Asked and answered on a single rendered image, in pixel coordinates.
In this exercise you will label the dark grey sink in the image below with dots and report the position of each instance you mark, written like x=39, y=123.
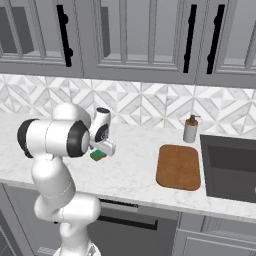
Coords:
x=230, y=168

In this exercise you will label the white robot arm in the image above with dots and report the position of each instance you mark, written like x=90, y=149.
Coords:
x=55, y=173

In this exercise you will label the grey glass cupboard door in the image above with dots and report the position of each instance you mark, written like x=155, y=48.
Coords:
x=140, y=36
x=36, y=33
x=231, y=40

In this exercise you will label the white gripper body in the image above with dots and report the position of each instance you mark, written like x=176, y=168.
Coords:
x=107, y=146

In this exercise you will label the green and yellow sponge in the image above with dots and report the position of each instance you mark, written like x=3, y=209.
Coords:
x=97, y=155

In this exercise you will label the grey base cupboard door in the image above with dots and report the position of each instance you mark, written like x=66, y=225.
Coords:
x=213, y=241
x=23, y=220

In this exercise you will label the grey soap dispenser bottle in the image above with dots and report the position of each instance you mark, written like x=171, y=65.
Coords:
x=190, y=130

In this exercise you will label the brown wooden cutting board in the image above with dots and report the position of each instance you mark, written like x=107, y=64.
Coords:
x=179, y=167

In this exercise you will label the grey dishwasher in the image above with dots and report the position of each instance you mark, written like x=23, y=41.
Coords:
x=133, y=230

